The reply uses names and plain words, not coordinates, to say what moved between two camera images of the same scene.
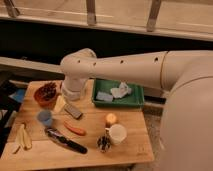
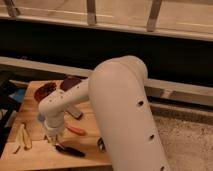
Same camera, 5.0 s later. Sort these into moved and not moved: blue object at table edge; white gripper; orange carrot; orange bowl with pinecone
Moved: white gripper
Not moved: blue object at table edge; orange bowl with pinecone; orange carrot
